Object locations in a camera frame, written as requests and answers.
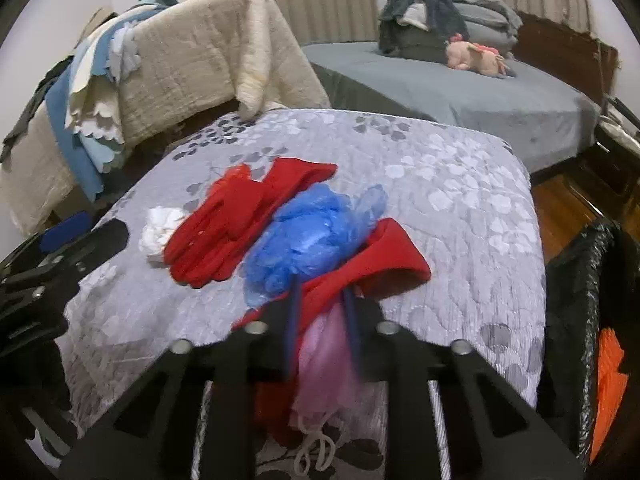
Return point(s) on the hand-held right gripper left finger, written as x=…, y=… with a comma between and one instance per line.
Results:
x=291, y=330

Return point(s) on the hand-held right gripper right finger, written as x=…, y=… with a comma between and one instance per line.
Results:
x=351, y=330

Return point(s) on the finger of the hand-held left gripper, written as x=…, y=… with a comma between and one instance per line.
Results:
x=65, y=232
x=107, y=237

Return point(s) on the pink mesh fabric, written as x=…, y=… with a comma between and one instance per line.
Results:
x=325, y=365

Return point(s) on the white tissue ball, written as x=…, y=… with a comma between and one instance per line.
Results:
x=157, y=235

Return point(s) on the red knit glove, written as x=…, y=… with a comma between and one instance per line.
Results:
x=385, y=255
x=230, y=220

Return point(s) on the blue plastic bag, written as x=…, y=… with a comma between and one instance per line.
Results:
x=310, y=240

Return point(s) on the orange-red plastic bag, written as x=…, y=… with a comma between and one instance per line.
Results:
x=232, y=177

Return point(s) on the trash bin with black bag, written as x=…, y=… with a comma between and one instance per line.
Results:
x=570, y=310

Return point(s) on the orange knitted gloves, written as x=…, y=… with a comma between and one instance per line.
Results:
x=611, y=350

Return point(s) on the orange foam mesh sleeve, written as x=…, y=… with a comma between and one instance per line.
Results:
x=607, y=410

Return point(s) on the dark clothing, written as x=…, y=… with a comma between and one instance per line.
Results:
x=30, y=110

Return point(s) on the white scalloped cloth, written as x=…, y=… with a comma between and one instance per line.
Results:
x=95, y=95

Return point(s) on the grey floral quilt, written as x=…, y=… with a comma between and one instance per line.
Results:
x=450, y=210

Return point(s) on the light blue scalloped cloth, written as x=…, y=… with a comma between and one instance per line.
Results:
x=122, y=52

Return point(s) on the beige quilt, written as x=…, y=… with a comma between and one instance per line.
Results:
x=200, y=60

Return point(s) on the khaki cloth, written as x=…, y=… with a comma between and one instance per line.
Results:
x=95, y=25

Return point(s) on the bed with grey sheet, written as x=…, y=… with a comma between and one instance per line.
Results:
x=450, y=105

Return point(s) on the pink plush toy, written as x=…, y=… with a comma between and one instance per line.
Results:
x=470, y=57

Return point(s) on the black metal chair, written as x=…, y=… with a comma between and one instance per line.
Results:
x=615, y=180

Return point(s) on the white folded cloth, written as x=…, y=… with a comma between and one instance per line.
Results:
x=412, y=17

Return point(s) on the wide beige curtain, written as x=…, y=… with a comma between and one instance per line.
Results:
x=325, y=0

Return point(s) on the dark grey fleece blanket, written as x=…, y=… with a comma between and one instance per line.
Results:
x=435, y=5

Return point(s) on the silver chair cushion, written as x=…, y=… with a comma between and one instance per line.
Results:
x=625, y=132

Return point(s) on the grey folded duvet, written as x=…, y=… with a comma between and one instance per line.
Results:
x=485, y=10

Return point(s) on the dark wooden headboard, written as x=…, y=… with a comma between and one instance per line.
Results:
x=555, y=45

